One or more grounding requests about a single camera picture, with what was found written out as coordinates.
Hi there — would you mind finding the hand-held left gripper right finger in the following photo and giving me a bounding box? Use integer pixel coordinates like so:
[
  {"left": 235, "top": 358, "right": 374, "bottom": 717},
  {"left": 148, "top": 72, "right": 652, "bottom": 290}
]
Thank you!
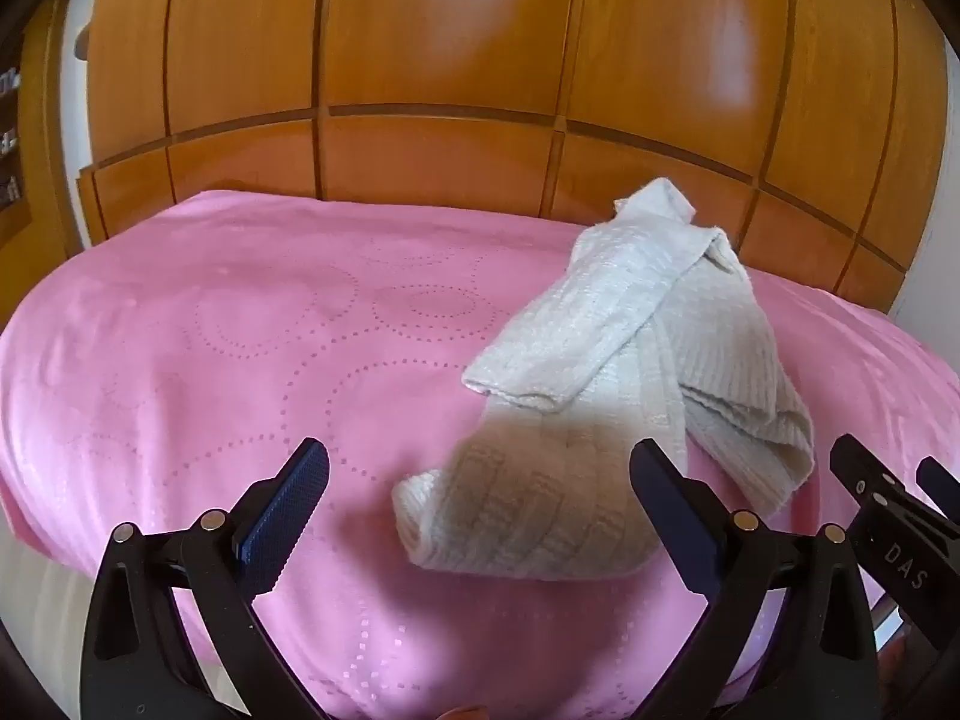
[{"left": 630, "top": 439, "right": 882, "bottom": 720}]

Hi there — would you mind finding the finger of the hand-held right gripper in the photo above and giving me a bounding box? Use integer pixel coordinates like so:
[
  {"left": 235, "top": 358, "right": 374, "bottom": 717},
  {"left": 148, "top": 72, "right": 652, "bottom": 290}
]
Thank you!
[
  {"left": 918, "top": 456, "right": 960, "bottom": 520},
  {"left": 829, "top": 433, "right": 960, "bottom": 661}
]

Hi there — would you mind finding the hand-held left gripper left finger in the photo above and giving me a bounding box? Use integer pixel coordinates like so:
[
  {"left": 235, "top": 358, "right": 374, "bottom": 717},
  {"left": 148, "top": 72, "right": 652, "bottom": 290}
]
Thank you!
[{"left": 79, "top": 436, "right": 331, "bottom": 720}]

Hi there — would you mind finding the white knitted sweater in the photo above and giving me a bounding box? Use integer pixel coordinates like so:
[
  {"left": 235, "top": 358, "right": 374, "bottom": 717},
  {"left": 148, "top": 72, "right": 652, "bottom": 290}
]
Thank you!
[{"left": 391, "top": 178, "right": 816, "bottom": 582}]

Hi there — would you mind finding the pink blanket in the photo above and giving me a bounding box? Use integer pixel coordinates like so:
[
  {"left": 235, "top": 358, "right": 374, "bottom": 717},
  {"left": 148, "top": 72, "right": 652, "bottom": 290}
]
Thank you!
[{"left": 0, "top": 190, "right": 960, "bottom": 720}]

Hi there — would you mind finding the wooden bookshelf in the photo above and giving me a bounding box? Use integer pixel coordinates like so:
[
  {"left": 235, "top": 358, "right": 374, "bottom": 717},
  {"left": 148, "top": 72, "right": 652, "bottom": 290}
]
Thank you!
[{"left": 0, "top": 0, "right": 85, "bottom": 265}]

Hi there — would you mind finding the wooden wardrobe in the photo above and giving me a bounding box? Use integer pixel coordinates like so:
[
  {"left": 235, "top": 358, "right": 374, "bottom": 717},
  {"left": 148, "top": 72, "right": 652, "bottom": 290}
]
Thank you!
[{"left": 75, "top": 0, "right": 950, "bottom": 310}]

